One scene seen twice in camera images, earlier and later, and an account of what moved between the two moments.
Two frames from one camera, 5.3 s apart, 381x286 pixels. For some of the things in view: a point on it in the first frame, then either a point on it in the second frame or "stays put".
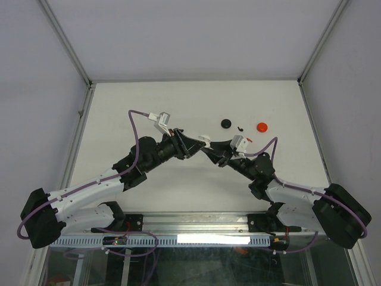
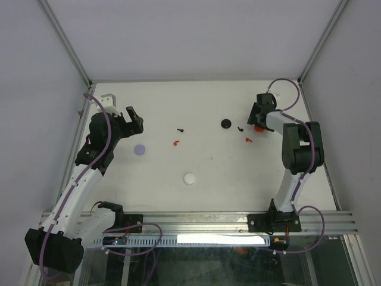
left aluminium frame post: (65, 41) stays put
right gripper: (219, 147) -> (253, 117)
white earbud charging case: (207, 139) -> (189, 179)
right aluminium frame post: (341, 6) stays put
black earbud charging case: (225, 123) stays put
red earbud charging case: (262, 127) stays put
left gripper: (185, 147) -> (130, 128)
